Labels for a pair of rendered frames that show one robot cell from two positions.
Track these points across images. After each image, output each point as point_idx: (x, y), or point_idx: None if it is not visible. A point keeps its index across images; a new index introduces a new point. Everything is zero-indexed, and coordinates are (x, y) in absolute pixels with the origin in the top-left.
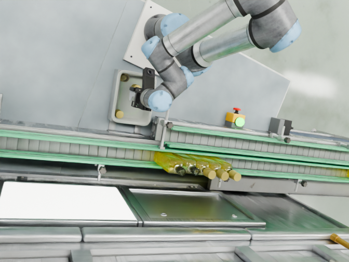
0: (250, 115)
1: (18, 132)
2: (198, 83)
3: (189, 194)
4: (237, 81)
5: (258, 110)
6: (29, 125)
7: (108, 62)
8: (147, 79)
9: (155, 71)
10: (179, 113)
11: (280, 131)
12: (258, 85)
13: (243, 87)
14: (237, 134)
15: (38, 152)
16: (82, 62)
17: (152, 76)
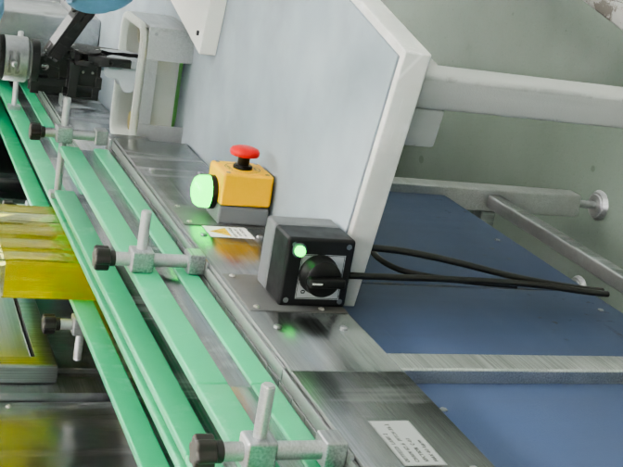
0: (297, 195)
1: (41, 120)
2: (236, 57)
3: (10, 321)
4: (288, 54)
5: (314, 180)
6: (82, 119)
7: (170, 1)
8: (64, 21)
9: (183, 18)
10: (210, 145)
11: (262, 271)
12: (322, 71)
13: (296, 75)
14: (138, 217)
15: None
16: (156, 2)
17: (72, 16)
